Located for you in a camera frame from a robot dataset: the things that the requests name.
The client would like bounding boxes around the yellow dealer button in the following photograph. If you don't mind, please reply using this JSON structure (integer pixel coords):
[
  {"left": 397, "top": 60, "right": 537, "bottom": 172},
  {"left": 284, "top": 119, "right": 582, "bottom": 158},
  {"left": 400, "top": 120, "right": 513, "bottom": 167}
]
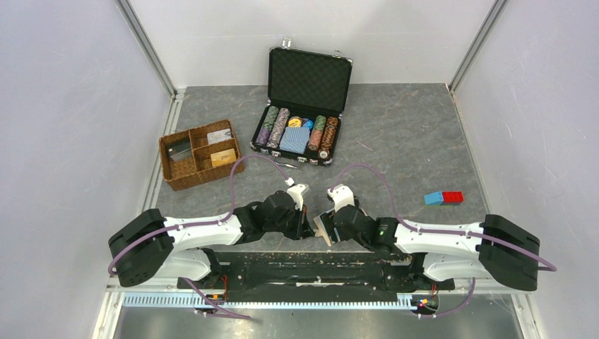
[{"left": 287, "top": 117, "right": 303, "bottom": 127}]

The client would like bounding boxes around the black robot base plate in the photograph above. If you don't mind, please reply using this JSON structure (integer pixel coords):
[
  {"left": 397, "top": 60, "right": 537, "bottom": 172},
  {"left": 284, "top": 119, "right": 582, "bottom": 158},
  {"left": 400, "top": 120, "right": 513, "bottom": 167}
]
[{"left": 193, "top": 252, "right": 455, "bottom": 302}]

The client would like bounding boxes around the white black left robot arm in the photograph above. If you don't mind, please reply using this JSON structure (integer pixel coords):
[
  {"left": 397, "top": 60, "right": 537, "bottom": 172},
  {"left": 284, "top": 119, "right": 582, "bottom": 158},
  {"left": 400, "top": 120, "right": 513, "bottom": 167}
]
[{"left": 108, "top": 191, "right": 314, "bottom": 288}]

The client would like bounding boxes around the aluminium frame post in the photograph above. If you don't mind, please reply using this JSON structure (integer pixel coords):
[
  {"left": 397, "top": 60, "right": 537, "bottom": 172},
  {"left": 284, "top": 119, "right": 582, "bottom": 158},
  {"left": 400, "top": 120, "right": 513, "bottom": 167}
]
[
  {"left": 115, "top": 0, "right": 178, "bottom": 97},
  {"left": 448, "top": 0, "right": 509, "bottom": 95}
]

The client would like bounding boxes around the blue dealer button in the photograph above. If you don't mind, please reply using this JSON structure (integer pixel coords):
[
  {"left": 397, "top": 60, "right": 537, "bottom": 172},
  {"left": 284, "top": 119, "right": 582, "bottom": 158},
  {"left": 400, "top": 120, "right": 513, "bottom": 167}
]
[{"left": 302, "top": 119, "right": 314, "bottom": 131}]

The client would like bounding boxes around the blue toy brick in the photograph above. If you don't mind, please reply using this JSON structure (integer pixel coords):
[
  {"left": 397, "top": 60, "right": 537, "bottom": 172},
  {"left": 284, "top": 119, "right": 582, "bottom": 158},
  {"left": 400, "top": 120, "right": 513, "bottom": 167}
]
[{"left": 424, "top": 191, "right": 444, "bottom": 206}]

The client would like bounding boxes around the purple grey chip stack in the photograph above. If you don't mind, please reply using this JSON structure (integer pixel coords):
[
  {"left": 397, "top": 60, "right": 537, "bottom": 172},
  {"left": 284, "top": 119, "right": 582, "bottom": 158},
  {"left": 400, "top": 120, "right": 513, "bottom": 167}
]
[{"left": 266, "top": 108, "right": 290, "bottom": 148}]

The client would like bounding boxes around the brown woven divided basket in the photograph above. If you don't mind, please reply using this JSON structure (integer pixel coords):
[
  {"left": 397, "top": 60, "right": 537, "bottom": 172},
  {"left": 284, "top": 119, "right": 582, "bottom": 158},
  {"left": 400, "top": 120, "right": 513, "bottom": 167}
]
[{"left": 159, "top": 119, "right": 242, "bottom": 191}]

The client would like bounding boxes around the red green chip stack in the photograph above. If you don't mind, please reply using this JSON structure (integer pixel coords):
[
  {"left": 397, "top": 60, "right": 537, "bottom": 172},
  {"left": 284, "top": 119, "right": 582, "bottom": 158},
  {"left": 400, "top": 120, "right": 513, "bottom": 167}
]
[{"left": 307, "top": 115, "right": 327, "bottom": 151}]

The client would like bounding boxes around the right aluminium frame post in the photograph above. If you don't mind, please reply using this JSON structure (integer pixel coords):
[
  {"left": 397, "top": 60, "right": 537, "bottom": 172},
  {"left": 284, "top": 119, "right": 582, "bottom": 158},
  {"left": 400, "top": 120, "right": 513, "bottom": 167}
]
[{"left": 448, "top": 0, "right": 509, "bottom": 95}]

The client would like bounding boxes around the blue playing card deck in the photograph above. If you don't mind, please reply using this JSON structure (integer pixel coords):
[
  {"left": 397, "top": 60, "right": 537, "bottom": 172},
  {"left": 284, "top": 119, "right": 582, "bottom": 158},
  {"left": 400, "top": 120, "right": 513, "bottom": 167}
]
[{"left": 278, "top": 126, "right": 311, "bottom": 154}]

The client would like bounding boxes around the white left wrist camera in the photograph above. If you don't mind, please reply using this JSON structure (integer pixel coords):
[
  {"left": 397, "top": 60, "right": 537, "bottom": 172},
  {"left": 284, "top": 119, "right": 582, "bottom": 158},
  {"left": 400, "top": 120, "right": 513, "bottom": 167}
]
[{"left": 285, "top": 177, "right": 309, "bottom": 210}]

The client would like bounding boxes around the gold card in basket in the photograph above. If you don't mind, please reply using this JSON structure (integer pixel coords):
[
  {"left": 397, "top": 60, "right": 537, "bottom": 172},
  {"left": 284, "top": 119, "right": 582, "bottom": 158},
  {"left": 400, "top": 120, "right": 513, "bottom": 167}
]
[{"left": 210, "top": 148, "right": 237, "bottom": 167}]

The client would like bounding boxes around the red toy brick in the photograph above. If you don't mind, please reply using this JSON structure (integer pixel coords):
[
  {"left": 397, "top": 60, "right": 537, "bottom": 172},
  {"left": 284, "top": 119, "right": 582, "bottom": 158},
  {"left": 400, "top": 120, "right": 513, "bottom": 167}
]
[{"left": 441, "top": 191, "right": 464, "bottom": 205}]

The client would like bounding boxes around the grey card in basket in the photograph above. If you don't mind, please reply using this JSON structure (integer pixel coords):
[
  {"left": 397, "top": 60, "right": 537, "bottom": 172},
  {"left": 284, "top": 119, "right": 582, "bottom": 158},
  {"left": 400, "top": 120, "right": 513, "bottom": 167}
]
[{"left": 206, "top": 129, "right": 233, "bottom": 145}]

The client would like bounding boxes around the black poker chip case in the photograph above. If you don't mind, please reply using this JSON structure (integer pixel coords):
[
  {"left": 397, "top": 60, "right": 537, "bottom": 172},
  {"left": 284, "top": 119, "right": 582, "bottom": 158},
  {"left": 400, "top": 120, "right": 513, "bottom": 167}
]
[{"left": 250, "top": 38, "right": 353, "bottom": 167}]

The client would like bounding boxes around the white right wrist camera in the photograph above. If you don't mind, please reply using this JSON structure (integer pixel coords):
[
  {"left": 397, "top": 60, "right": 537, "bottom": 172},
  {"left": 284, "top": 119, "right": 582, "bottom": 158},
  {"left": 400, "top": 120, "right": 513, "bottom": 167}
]
[{"left": 327, "top": 184, "right": 355, "bottom": 212}]

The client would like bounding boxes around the dark card in basket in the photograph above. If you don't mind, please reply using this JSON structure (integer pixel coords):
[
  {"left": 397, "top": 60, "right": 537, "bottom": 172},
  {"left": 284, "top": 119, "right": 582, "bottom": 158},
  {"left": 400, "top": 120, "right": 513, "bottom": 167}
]
[{"left": 166, "top": 139, "right": 192, "bottom": 162}]

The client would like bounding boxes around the purple green chip stack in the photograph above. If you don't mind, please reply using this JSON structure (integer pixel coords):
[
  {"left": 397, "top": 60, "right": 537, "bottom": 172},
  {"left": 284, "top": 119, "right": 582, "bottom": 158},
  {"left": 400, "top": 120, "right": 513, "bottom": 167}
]
[{"left": 256, "top": 106, "right": 279, "bottom": 145}]

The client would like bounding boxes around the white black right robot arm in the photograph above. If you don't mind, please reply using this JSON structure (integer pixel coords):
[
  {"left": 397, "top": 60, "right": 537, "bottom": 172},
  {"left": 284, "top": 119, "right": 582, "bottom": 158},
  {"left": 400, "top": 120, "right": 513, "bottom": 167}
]
[{"left": 314, "top": 206, "right": 540, "bottom": 292}]

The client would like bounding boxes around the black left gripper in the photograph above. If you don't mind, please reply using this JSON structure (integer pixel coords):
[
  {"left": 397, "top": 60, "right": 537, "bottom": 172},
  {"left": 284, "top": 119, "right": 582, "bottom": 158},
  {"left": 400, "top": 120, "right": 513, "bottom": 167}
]
[{"left": 265, "top": 203, "right": 314, "bottom": 241}]

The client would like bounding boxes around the left aluminium frame post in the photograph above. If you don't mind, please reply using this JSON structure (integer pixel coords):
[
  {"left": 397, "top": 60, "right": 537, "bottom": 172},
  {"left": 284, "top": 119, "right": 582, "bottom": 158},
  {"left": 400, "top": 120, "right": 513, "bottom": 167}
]
[{"left": 115, "top": 0, "right": 178, "bottom": 97}]

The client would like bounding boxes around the brown orange chip stack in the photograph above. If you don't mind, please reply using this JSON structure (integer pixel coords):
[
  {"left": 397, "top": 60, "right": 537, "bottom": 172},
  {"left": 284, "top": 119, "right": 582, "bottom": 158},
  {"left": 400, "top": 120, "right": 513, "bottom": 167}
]
[{"left": 318, "top": 117, "right": 339, "bottom": 160}]

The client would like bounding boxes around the white slotted cable duct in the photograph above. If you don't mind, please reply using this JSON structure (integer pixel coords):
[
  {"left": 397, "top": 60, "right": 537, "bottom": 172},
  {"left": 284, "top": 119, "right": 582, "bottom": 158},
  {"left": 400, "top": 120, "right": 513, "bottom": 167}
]
[{"left": 123, "top": 292, "right": 417, "bottom": 311}]

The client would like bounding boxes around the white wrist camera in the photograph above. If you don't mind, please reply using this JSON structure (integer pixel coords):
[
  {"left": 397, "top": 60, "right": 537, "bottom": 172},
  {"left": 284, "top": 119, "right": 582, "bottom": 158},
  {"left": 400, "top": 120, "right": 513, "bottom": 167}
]
[
  {"left": 327, "top": 184, "right": 355, "bottom": 212},
  {"left": 285, "top": 177, "right": 309, "bottom": 210}
]

